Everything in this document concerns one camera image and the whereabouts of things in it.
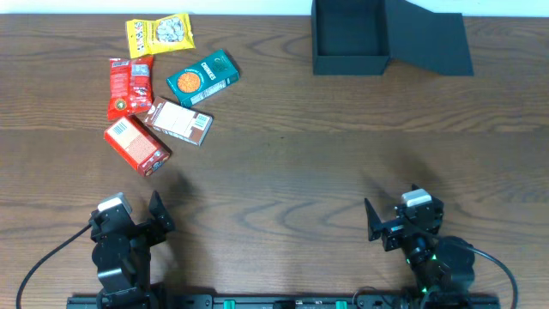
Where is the red snack pouch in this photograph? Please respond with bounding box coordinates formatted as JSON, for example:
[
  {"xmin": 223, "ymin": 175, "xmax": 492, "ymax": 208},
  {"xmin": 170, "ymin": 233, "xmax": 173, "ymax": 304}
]
[{"xmin": 106, "ymin": 56, "xmax": 154, "ymax": 120}]

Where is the teal cookie box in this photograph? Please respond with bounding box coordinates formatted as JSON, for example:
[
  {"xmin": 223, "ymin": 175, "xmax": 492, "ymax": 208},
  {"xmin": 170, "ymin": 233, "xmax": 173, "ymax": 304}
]
[{"xmin": 166, "ymin": 49, "xmax": 239, "ymax": 108}]

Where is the yellow candy pouch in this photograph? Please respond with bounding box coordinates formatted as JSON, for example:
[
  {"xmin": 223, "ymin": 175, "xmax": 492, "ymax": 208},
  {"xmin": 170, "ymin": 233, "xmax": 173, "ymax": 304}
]
[{"xmin": 125, "ymin": 13, "xmax": 196, "ymax": 58}]

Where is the black gift box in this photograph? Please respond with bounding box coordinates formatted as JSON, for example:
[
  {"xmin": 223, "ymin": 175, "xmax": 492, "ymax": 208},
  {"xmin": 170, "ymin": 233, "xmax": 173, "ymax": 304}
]
[{"xmin": 311, "ymin": 0, "xmax": 474, "ymax": 76}]

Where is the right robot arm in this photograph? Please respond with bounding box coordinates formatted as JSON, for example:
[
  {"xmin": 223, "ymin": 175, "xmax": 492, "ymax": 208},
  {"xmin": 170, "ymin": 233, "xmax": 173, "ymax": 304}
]
[{"xmin": 365, "ymin": 189, "xmax": 475, "ymax": 308}]

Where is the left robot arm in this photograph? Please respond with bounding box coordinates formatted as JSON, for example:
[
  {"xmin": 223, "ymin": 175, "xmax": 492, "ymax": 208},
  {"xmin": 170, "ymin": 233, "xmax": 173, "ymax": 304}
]
[{"xmin": 89, "ymin": 191, "xmax": 175, "ymax": 308}]

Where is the red orange box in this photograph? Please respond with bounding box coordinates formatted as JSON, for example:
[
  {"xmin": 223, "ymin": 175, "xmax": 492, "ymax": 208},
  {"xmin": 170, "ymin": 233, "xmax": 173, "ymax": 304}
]
[{"xmin": 104, "ymin": 115, "xmax": 172, "ymax": 177}]

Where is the brown and white box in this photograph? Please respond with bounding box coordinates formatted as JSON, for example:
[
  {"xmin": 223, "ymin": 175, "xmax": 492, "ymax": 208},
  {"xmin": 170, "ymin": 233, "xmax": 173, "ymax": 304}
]
[{"xmin": 144, "ymin": 97, "xmax": 214, "ymax": 146}]

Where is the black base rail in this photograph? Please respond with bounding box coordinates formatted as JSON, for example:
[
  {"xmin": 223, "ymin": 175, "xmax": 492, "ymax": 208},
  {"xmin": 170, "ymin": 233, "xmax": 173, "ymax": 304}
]
[{"xmin": 65, "ymin": 293, "xmax": 502, "ymax": 309}]

